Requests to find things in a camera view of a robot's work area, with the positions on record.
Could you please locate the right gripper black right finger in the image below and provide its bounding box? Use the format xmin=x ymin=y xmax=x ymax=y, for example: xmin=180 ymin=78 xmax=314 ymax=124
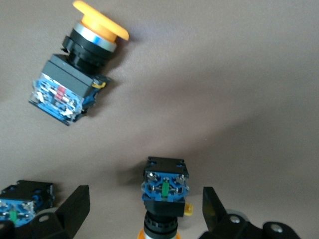
xmin=199 ymin=186 xmax=265 ymax=239

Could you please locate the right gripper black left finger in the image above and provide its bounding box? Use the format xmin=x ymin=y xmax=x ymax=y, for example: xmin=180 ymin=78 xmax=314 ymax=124
xmin=31 ymin=184 xmax=91 ymax=239

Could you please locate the yellow push button green contact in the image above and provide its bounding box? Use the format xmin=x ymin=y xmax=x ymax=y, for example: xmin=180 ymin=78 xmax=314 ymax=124
xmin=137 ymin=156 xmax=195 ymax=239

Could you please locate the yellow push button red contact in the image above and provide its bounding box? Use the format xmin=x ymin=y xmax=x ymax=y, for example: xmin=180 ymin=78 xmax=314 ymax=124
xmin=28 ymin=0 xmax=131 ymax=126

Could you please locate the green mushroom push button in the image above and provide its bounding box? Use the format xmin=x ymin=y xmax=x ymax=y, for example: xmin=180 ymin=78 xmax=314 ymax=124
xmin=0 ymin=180 xmax=56 ymax=229

